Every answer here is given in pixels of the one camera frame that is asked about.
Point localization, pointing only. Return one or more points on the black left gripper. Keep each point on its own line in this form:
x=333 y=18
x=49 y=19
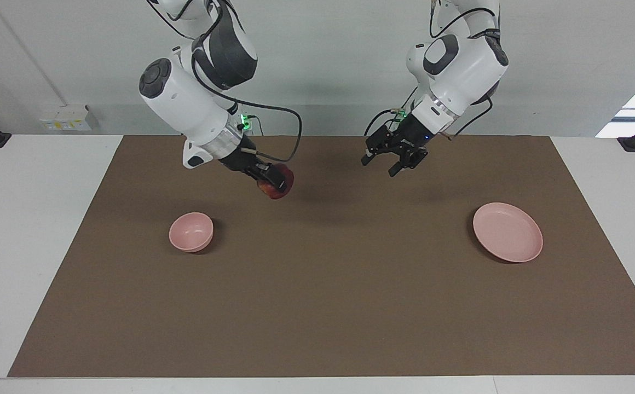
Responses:
x=413 y=134

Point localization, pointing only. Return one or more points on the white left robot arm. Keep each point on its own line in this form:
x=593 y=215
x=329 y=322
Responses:
x=460 y=71

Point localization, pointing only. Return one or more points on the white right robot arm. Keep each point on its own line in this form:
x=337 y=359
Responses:
x=186 y=104

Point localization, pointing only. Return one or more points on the red apple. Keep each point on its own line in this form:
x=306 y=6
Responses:
x=279 y=191

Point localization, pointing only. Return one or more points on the pink plate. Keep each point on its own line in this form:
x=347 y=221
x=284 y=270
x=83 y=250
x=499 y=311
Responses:
x=508 y=232

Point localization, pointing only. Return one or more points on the pink bowl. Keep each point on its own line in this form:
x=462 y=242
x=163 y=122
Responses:
x=190 y=232

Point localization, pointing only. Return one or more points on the white wall outlet box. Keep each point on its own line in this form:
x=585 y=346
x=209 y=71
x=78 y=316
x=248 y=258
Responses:
x=65 y=117

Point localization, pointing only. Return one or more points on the brown table mat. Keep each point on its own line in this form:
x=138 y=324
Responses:
x=323 y=273

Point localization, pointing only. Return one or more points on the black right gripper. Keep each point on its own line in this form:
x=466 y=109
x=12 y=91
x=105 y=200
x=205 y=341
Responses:
x=241 y=160

